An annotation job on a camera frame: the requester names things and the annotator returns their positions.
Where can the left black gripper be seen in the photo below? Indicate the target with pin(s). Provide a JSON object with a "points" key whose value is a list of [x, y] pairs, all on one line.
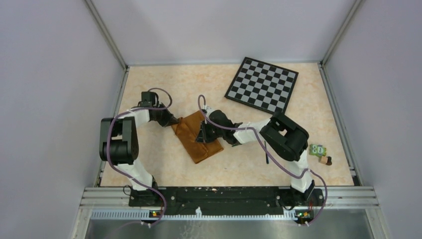
{"points": [[169, 119]]}

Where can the iridescent spoon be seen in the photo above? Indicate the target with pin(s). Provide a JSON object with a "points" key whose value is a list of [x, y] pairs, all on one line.
{"points": [[266, 156]]}

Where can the small brown wooden block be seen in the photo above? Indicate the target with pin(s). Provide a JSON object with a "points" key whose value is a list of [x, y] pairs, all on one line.
{"points": [[326, 160]]}

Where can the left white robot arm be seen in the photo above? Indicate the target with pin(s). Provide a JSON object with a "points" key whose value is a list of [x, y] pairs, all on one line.
{"points": [[119, 144]]}

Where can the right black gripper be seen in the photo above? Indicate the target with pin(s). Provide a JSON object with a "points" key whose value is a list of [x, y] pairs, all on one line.
{"points": [[203, 136]]}

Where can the black grey checkerboard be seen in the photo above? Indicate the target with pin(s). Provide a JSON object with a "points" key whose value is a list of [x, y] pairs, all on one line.
{"points": [[262, 86]]}

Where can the aluminium frame rail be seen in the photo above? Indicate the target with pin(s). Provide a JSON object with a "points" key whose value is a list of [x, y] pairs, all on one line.
{"points": [[105, 198]]}

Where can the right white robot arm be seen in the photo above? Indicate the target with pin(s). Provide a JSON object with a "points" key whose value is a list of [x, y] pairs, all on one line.
{"points": [[284, 136]]}

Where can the white slotted cable duct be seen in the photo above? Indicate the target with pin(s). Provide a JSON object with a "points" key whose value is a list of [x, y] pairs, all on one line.
{"points": [[146, 215]]}

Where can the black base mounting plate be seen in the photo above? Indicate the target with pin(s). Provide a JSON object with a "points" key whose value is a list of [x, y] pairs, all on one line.
{"points": [[226, 201]]}

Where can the green owl toy block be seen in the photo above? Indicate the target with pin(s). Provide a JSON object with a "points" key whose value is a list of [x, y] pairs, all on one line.
{"points": [[317, 150]]}

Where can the brown cloth napkin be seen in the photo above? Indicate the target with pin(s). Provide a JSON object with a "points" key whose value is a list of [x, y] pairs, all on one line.
{"points": [[187, 131]]}

